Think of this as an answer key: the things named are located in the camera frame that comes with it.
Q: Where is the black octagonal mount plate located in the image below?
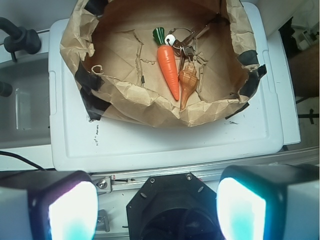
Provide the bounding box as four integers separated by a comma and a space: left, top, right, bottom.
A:
126, 173, 224, 240

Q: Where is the white plastic bin lid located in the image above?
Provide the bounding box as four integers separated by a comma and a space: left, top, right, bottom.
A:
48, 2, 284, 173

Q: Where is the brown seashell keychain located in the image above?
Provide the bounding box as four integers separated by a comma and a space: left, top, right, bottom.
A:
178, 62, 199, 111

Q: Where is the black clamp knob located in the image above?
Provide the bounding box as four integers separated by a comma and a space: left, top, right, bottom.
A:
0, 17, 42, 63

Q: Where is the aluminium extrusion rail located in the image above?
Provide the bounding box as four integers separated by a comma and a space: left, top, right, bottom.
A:
90, 146, 320, 195

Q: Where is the bunch of metal keys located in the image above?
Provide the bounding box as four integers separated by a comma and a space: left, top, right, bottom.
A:
164, 24, 209, 68

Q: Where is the crumpled brown paper bag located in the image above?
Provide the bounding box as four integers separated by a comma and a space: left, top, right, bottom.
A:
60, 0, 267, 128

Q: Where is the clear plastic container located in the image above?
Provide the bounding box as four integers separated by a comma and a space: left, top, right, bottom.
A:
0, 53, 51, 149

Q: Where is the orange toy carrot green top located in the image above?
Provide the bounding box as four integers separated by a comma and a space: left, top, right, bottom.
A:
152, 27, 180, 101

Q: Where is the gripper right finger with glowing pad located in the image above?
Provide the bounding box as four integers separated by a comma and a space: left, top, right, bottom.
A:
216, 164, 320, 240

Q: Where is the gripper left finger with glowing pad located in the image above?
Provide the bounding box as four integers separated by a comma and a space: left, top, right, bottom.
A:
0, 170, 98, 240

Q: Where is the black cable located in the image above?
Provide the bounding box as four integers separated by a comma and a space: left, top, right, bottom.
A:
0, 150, 48, 172

